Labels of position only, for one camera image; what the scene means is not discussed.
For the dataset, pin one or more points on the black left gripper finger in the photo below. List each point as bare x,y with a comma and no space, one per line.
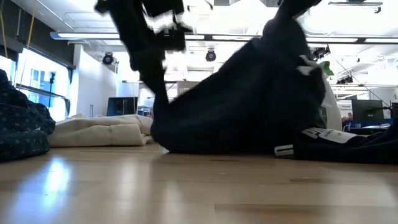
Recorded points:
157,84

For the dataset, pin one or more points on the plain dark navy garment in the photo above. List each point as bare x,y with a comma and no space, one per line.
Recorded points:
233,109

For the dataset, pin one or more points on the short fluorescent light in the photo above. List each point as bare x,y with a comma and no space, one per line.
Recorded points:
133,81

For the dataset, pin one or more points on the black round ceiling spotlight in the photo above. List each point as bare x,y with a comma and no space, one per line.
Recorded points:
108,58
211,55

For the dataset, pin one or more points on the black monitor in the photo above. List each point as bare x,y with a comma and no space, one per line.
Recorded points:
367,110
122,106

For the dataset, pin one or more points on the long ceiling light bar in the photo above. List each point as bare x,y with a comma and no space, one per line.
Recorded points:
93,35

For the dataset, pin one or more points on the black track light cluster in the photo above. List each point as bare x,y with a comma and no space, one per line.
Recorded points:
321,53

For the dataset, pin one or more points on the cream folded garment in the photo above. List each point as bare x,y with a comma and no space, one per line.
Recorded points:
99,132

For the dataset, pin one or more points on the small black track light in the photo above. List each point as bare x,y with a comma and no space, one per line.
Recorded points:
345,80

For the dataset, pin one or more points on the black tripod stand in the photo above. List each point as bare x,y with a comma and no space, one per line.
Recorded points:
51,84

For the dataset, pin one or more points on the white spray bottle green trigger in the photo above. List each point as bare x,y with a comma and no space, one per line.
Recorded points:
332,105

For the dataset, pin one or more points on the navy patterned folded garment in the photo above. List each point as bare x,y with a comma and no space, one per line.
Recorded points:
21,130

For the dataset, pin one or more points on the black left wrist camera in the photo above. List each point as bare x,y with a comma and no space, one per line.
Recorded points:
174,40

